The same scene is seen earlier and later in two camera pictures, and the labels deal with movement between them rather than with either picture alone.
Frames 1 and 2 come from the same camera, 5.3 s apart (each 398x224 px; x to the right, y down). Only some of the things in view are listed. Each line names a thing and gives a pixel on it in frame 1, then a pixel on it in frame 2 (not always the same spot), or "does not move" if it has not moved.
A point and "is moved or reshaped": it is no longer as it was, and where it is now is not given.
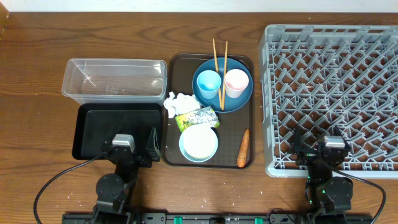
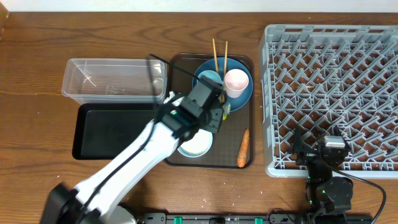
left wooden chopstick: x=217 y=71 does not move
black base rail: x=198 y=218 does not move
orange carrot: x=244 y=149 does not move
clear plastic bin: x=116 y=81 does not move
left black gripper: x=154 y=156 → x=216 y=129
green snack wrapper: x=205 y=116 is moved or reshaped
